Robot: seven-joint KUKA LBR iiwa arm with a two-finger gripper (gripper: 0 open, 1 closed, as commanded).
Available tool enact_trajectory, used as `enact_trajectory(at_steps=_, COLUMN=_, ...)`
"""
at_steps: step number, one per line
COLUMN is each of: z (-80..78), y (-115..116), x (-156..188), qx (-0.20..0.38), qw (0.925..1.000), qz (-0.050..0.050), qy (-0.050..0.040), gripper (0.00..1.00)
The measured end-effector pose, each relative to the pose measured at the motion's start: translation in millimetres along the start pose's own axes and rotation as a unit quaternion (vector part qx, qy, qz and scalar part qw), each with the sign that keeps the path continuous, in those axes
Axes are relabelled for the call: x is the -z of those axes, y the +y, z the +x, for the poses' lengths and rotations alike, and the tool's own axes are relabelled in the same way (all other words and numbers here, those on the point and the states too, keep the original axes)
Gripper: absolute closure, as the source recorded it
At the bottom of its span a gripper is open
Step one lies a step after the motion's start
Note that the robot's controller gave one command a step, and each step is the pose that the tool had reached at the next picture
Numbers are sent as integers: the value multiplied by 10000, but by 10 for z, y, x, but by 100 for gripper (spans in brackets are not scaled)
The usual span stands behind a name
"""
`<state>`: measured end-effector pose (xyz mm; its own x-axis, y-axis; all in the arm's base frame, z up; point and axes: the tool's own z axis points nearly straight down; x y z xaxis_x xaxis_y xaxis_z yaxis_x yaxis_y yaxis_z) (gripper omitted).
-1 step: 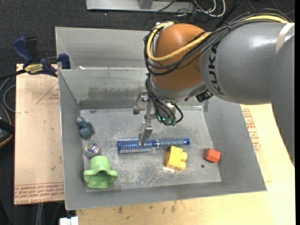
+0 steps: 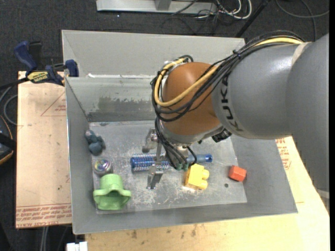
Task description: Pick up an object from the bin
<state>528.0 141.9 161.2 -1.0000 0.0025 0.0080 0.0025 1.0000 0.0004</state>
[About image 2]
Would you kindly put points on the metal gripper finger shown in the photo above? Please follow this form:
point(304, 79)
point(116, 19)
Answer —
point(151, 140)
point(154, 178)

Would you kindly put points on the blue ribbed tube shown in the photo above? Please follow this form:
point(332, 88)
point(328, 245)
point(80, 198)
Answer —
point(140, 162)

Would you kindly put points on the yellow toy brick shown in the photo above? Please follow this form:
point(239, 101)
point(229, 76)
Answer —
point(196, 176)

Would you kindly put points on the green plastic cup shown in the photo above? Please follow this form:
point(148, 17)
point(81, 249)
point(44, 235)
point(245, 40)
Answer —
point(111, 192)

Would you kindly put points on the iridescent round knob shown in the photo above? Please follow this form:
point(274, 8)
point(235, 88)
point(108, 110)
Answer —
point(102, 166)

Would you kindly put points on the dark blue-grey toy animal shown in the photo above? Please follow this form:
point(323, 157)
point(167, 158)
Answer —
point(94, 144)

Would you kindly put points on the red-orange cube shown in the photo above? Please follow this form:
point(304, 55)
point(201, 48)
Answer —
point(236, 173)

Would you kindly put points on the grey metal bin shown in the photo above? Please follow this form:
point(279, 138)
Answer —
point(125, 56)

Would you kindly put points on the brown cardboard board, red print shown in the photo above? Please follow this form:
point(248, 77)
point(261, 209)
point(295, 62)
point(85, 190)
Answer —
point(42, 145)

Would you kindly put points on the black cylinder on white bracket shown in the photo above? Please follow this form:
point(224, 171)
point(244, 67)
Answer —
point(221, 136)

